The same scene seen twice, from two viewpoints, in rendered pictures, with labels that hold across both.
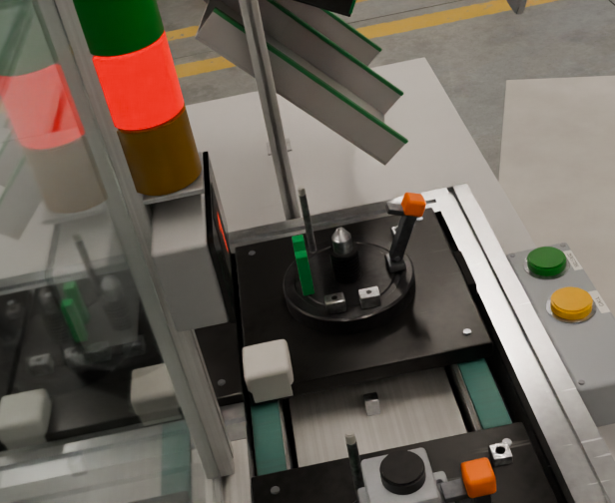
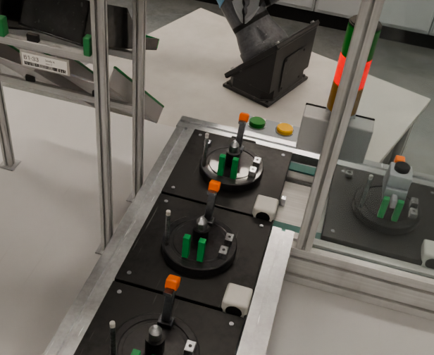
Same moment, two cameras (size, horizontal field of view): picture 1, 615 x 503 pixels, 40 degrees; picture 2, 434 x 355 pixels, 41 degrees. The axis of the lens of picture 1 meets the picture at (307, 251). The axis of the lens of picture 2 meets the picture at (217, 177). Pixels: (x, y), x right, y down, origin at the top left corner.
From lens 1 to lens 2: 1.10 m
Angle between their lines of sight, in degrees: 60
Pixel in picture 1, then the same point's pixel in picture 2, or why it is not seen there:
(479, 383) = (301, 167)
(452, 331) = (280, 158)
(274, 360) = (270, 201)
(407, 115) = (46, 114)
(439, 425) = (301, 191)
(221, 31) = (116, 79)
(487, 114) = not seen: outside the picture
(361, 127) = (152, 107)
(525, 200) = (164, 120)
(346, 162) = (63, 149)
